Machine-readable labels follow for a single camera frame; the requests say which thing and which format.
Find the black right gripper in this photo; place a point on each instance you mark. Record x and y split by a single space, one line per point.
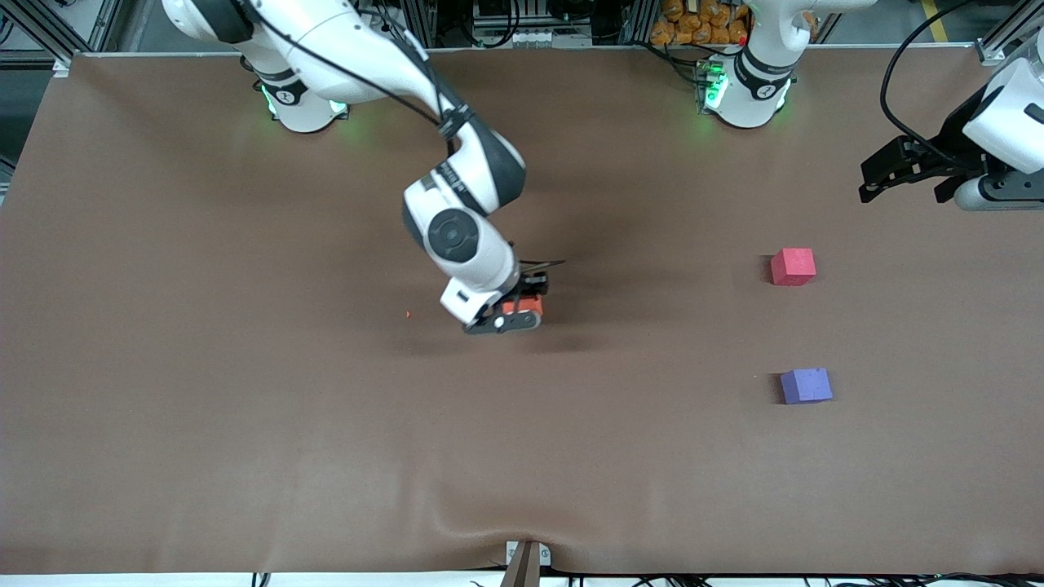
534 286

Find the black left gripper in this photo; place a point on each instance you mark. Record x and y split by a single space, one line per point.
953 139

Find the orange foam block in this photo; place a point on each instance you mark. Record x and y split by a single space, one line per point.
522 306

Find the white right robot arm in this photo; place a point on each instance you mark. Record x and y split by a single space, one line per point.
367 57

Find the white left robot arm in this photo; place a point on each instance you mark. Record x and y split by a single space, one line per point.
763 73

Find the red foam block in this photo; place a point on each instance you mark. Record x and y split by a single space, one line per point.
793 267

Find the purple foam block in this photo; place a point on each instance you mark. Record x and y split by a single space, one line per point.
806 386

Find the pile of orange bags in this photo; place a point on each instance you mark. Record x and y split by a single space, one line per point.
701 24

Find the white power strip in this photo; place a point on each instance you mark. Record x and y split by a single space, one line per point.
534 37

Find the brown wedge bar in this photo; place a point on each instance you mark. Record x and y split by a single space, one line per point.
524 571

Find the brown table cover sheet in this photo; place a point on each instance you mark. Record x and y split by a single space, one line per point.
245 408

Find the aluminium frame profile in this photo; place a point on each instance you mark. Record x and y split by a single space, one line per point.
1007 33
49 37

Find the metal clamp bracket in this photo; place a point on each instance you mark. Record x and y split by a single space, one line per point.
545 556

